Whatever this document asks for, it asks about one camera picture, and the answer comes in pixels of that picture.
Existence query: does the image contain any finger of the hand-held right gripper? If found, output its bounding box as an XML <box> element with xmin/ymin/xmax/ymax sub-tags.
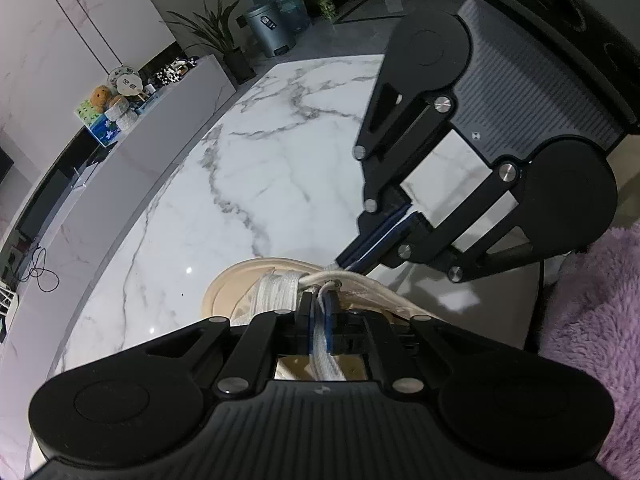
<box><xmin>346</xmin><ymin>160</ymin><xmax>544</xmax><ymax>286</ymax></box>
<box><xmin>334</xmin><ymin>76</ymin><xmax>457</xmax><ymax>267</ymax></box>

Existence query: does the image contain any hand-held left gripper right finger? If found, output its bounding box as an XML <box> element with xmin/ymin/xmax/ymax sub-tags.
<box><xmin>319</xmin><ymin>291</ymin><xmax>494</xmax><ymax>394</ymax></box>

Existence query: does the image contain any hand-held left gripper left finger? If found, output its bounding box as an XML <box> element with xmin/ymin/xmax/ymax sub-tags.
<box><xmin>147</xmin><ymin>293</ymin><xmax>319</xmax><ymax>397</ymax></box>

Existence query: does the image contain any cream shoelace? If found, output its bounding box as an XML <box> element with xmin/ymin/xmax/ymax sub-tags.
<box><xmin>242</xmin><ymin>262</ymin><xmax>361</xmax><ymax>382</ymax></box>

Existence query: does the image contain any beige platform shoe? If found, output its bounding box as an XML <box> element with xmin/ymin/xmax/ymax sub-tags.
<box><xmin>200</xmin><ymin>256</ymin><xmax>441</xmax><ymax>382</ymax></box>

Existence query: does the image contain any long-leaf potted plant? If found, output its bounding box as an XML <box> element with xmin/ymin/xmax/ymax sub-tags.
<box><xmin>165</xmin><ymin>0</ymin><xmax>258</xmax><ymax>84</ymax></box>

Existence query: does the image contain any grey pedal trash bin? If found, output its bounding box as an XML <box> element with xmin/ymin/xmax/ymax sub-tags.
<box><xmin>242</xmin><ymin>1</ymin><xmax>298</xmax><ymax>59</ymax></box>

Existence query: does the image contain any purple fleece clothing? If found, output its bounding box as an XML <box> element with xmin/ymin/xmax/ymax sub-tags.
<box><xmin>537</xmin><ymin>225</ymin><xmax>640</xmax><ymax>480</ymax></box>

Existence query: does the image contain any blue water jug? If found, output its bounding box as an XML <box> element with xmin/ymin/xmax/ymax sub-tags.
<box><xmin>267</xmin><ymin>0</ymin><xmax>312</xmax><ymax>34</ymax></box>

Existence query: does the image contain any black white patterned tea set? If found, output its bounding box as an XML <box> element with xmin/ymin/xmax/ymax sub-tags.
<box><xmin>154</xmin><ymin>56</ymin><xmax>199</xmax><ymax>87</ymax></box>

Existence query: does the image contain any green blue tissue box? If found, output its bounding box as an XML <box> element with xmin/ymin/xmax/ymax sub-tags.
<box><xmin>75</xmin><ymin>100</ymin><xmax>124</xmax><ymax>148</ymax></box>

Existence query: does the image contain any round white painted fan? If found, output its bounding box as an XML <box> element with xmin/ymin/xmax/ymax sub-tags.
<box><xmin>107</xmin><ymin>65</ymin><xmax>144</xmax><ymax>98</ymax></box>

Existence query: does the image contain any orange plush toy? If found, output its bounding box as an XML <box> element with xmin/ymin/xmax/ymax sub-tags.
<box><xmin>90</xmin><ymin>85</ymin><xmax>114</xmax><ymax>112</ymax></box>

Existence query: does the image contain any black coiled cable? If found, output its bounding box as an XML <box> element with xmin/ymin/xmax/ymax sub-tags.
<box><xmin>20</xmin><ymin>245</ymin><xmax>59</xmax><ymax>294</ymax></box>

